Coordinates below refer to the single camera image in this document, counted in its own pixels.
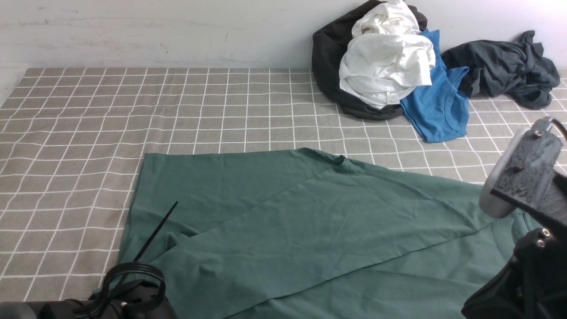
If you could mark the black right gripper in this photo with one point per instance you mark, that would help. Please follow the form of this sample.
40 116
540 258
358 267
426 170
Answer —
532 285

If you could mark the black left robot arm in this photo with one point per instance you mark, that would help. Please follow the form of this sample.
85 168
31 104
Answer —
130 293

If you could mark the grey checked tablecloth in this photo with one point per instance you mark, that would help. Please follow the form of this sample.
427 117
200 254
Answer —
72 141

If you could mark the green long-sleeved shirt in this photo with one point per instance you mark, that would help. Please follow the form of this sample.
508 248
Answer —
309 235

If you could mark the white crumpled shirt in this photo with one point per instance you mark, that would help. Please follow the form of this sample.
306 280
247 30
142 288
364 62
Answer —
387 57

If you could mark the dark grey crumpled shirt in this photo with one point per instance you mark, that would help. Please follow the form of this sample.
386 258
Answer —
517 69

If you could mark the black garment under pile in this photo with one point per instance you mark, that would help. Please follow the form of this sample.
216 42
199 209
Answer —
330 43

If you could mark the blue tank top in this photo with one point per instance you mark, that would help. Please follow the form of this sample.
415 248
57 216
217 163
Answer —
439 112

